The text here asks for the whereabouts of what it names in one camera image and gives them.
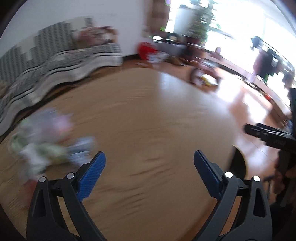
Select blue wrapper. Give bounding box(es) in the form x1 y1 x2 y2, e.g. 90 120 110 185
66 137 95 166

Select dark wooden chair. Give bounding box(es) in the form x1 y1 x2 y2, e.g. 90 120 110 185
270 150 295 214

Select hanging dark clothes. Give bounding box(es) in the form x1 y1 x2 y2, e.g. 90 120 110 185
251 36 282 84

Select pink toy tricycle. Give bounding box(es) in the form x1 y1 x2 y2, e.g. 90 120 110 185
189 47 221 86

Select green potted plant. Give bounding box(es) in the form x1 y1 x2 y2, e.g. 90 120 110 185
185 1 217 46

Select red plastic bag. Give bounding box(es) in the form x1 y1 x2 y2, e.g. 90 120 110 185
138 42 157 60

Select beige curtain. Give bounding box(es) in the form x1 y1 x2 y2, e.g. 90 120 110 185
144 0 171 36

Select floral cushion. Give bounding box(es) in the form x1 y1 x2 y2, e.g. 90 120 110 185
72 26 117 49

